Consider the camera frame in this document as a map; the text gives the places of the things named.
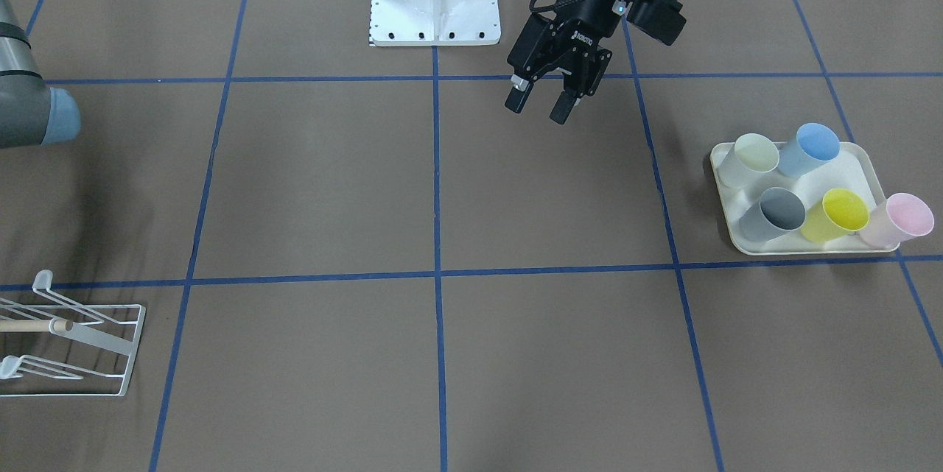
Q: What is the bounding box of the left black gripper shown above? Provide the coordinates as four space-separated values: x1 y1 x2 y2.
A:
505 0 625 125

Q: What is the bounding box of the pink plastic cup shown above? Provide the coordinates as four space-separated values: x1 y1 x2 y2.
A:
858 192 936 248

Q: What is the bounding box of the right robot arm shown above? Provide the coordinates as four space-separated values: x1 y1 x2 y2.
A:
1 0 81 149

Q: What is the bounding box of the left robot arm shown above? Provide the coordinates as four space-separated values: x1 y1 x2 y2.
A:
505 0 687 125

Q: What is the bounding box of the pale green plastic cup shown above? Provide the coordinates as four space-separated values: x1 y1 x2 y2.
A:
718 133 780 188

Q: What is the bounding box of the grey plastic cup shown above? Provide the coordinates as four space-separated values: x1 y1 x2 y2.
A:
740 187 806 242

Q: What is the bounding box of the blue plastic cup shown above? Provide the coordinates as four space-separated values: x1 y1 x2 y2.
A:
777 122 840 179

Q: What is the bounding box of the yellow plastic cup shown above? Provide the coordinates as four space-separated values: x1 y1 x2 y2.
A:
799 188 870 244

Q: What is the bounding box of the cream plastic tray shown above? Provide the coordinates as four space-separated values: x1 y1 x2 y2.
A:
714 142 899 256

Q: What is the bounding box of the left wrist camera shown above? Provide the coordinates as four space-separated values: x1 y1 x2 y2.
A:
625 0 687 46

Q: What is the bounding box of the white wire cup rack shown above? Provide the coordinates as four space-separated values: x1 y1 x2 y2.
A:
2 270 147 399

